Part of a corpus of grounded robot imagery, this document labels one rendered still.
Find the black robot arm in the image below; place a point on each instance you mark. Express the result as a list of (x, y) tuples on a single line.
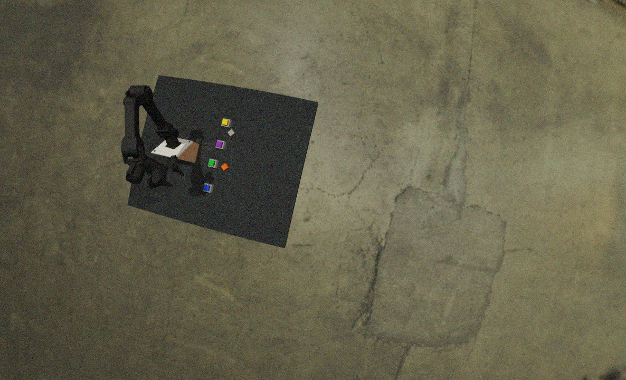
[(132, 145)]

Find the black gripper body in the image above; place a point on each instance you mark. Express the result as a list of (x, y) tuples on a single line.
[(172, 162)]

